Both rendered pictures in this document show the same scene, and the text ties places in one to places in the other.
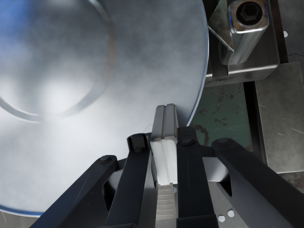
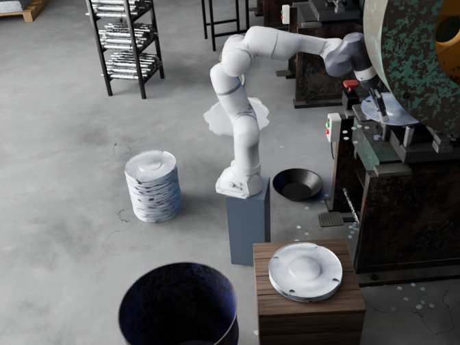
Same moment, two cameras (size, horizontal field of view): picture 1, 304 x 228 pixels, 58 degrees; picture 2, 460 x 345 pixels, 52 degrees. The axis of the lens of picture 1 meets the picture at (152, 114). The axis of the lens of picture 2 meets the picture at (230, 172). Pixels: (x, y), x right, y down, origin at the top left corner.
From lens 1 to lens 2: 1.98 m
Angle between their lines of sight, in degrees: 47
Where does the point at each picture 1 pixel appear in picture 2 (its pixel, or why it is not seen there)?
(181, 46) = (402, 122)
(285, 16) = not seen: outside the picture
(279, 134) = (387, 166)
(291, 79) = (404, 168)
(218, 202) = not seen: hidden behind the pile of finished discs
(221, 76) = (400, 146)
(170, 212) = (323, 224)
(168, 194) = (334, 222)
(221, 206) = not seen: hidden behind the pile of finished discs
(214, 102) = (392, 155)
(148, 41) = (401, 119)
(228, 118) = (388, 157)
